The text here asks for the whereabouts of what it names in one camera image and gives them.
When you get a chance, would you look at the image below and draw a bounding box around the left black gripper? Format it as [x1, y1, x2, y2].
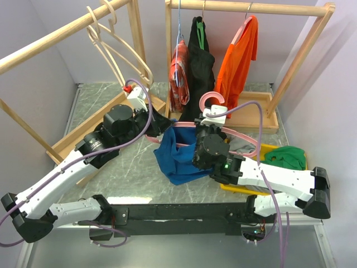
[116, 103, 174, 148]

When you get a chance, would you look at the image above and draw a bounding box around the blue tank top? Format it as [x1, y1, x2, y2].
[154, 127, 212, 185]

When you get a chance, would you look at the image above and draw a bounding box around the pink plastic hanger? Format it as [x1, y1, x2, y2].
[144, 90, 260, 159]

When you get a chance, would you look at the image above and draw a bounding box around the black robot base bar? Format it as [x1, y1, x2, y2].
[77, 202, 268, 242]

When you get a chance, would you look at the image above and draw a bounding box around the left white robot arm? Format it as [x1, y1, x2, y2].
[1, 104, 173, 243]

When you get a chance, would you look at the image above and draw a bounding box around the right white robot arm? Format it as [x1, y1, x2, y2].
[192, 122, 331, 222]

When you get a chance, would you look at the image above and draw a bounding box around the rear beige plastic hanger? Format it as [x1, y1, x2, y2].
[102, 1, 153, 86]

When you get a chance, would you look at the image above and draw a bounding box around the beige plastic hanger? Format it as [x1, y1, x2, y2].
[86, 1, 125, 88]
[102, 1, 153, 86]

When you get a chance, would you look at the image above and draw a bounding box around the front beige plastic hanger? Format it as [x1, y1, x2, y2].
[86, 1, 125, 88]

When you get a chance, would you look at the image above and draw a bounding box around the pink hanger with metal hook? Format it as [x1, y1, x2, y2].
[231, 2, 253, 45]

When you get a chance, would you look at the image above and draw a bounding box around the green hanger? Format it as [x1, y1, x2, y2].
[196, 20, 209, 51]

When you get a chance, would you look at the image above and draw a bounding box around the grey garment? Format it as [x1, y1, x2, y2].
[228, 135, 257, 157]

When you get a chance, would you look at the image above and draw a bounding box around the yellow plastic tray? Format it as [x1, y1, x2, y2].
[220, 138, 308, 195]

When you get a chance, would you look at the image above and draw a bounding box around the right wooden clothes rack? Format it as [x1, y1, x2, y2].
[164, 0, 336, 135]

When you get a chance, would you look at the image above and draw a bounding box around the wooden clothes rack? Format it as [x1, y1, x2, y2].
[164, 0, 336, 135]
[0, 0, 166, 188]

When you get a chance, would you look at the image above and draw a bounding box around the left wooden clothes rack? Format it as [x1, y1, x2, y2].
[0, 0, 166, 188]

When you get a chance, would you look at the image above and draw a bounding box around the red patterned garment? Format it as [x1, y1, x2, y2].
[168, 40, 190, 112]

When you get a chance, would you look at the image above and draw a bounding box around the orange t-shirt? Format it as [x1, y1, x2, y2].
[214, 16, 259, 110]

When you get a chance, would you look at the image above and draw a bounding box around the green garment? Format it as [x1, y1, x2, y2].
[262, 146, 306, 170]

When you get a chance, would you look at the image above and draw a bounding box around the black garment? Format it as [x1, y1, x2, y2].
[179, 16, 215, 122]

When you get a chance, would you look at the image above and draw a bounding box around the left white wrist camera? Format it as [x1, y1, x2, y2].
[123, 85, 148, 112]

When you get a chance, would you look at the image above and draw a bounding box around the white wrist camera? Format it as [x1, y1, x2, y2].
[200, 104, 228, 127]
[123, 85, 148, 112]

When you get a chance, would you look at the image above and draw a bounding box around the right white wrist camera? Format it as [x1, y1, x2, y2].
[200, 104, 228, 127]

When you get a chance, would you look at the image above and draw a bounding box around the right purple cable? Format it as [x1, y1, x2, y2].
[211, 100, 290, 268]

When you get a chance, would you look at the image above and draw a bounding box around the purple cable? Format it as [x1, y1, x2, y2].
[211, 100, 290, 268]
[0, 78, 156, 248]

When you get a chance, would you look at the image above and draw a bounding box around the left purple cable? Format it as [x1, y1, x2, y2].
[0, 78, 156, 248]

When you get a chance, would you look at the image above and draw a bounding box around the blue wire hanger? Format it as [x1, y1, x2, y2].
[174, 0, 184, 87]

